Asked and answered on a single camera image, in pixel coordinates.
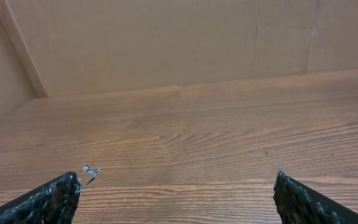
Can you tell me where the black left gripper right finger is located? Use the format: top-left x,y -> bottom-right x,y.
273,171 -> 358,224

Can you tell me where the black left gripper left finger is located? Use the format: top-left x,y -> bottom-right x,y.
0,172 -> 80,224

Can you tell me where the cardboard wall panel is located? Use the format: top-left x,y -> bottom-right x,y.
0,1 -> 358,121

